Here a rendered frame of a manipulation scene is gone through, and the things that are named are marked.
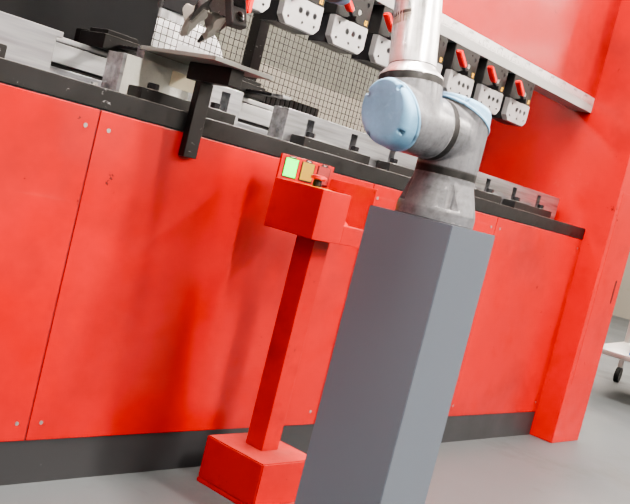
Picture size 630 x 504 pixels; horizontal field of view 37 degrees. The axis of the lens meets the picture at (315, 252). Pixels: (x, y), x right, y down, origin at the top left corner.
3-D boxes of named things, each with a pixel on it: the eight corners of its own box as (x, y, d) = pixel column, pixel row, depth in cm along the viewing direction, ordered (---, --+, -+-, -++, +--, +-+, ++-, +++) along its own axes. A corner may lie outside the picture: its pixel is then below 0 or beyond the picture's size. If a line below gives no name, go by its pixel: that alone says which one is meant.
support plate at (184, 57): (215, 60, 198) (216, 55, 198) (140, 49, 215) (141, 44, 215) (272, 80, 212) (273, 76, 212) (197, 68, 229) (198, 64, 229)
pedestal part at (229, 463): (266, 522, 216) (278, 473, 215) (196, 480, 232) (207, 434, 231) (320, 512, 231) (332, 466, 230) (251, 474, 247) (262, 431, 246)
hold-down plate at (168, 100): (139, 99, 210) (142, 86, 210) (125, 96, 213) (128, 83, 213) (233, 127, 233) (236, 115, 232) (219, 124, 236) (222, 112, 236)
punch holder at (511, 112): (504, 119, 333) (516, 73, 332) (484, 115, 338) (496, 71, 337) (524, 127, 344) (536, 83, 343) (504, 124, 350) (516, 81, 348)
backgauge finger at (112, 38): (139, 53, 221) (144, 32, 220) (77, 44, 237) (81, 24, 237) (177, 66, 230) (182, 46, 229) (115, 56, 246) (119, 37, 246)
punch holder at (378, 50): (372, 60, 272) (386, 5, 271) (350, 58, 277) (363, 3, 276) (401, 73, 283) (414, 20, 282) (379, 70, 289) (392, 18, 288)
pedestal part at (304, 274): (261, 451, 228) (314, 238, 224) (245, 442, 232) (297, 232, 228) (278, 450, 233) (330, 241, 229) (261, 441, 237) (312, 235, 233)
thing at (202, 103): (209, 162, 206) (232, 67, 205) (168, 152, 215) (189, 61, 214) (222, 166, 209) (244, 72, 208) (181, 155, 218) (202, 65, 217)
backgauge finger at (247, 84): (271, 98, 256) (275, 80, 255) (209, 87, 272) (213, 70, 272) (299, 108, 265) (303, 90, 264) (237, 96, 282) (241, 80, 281)
